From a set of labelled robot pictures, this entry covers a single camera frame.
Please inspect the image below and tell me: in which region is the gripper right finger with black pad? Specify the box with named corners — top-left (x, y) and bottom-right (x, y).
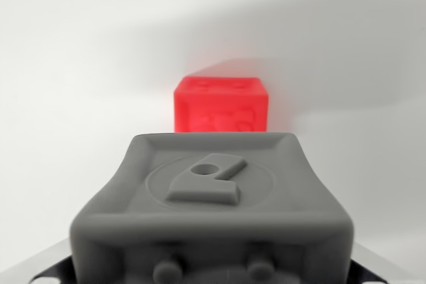
top-left (345, 239), bottom-right (426, 284)

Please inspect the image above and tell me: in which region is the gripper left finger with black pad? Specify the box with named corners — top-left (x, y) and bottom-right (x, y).
top-left (0, 239), bottom-right (78, 284)

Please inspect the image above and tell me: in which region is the red embossed cube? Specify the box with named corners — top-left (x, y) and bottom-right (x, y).
top-left (173, 76), bottom-right (270, 134)

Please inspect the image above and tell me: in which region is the grey embossed cube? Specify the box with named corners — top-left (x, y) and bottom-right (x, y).
top-left (69, 132), bottom-right (355, 284)

